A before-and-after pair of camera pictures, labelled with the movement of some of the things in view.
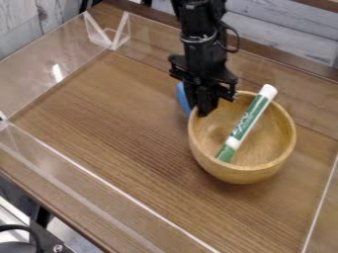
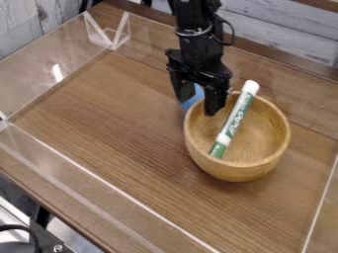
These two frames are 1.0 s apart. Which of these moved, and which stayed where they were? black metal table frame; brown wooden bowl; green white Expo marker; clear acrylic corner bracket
Moved: green white Expo marker
Stayed: brown wooden bowl; clear acrylic corner bracket; black metal table frame
